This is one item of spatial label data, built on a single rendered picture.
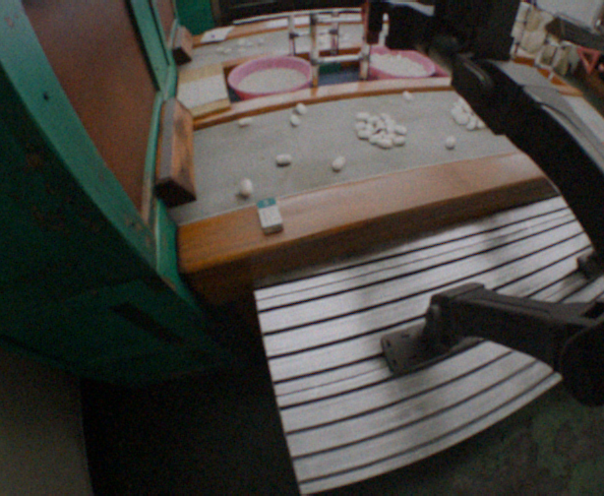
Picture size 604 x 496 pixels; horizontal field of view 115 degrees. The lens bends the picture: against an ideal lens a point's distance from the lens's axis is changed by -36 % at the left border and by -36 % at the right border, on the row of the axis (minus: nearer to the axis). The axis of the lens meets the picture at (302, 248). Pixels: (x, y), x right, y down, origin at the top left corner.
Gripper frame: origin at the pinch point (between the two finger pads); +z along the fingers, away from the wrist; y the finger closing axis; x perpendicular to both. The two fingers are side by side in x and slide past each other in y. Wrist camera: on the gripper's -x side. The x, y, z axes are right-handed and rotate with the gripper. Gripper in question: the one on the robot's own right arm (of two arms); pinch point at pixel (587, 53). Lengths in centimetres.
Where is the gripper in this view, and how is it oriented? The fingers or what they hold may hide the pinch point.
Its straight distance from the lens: 95.7
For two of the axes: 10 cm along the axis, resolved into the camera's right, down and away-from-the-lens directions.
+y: -9.7, 2.2, -0.9
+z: -2.4, -8.3, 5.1
